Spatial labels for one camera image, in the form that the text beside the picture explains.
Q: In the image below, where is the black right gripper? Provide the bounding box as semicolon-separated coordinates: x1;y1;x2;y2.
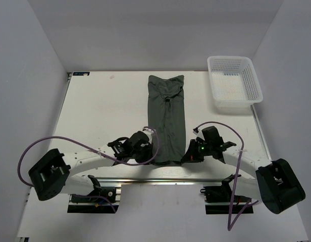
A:
181;139;213;162

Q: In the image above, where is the dark green t-shirt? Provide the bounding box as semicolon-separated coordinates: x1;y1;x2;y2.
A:
147;75;186;166

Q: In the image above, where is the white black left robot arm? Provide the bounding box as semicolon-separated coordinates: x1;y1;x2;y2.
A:
28;127;159;201

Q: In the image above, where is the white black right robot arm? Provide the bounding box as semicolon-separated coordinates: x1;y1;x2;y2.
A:
181;126;306;214

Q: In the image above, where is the white perforated plastic basket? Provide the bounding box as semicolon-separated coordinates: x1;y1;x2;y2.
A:
207;56;263;108

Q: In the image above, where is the dark label sticker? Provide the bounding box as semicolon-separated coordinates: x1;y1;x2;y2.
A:
72;72;90;76

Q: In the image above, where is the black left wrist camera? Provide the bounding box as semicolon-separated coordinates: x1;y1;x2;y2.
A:
107;137;128;160

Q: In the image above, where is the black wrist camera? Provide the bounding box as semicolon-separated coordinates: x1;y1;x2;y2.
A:
107;137;128;160
219;141;236;152

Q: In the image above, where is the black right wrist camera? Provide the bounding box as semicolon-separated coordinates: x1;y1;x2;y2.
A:
219;141;236;152

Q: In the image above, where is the aluminium table edge rail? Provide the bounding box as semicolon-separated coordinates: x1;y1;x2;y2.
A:
38;176;281;186

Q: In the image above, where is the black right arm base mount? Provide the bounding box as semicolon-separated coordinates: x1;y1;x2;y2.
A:
200;186;249;215

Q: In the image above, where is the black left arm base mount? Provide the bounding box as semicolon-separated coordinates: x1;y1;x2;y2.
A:
67;186;121;214

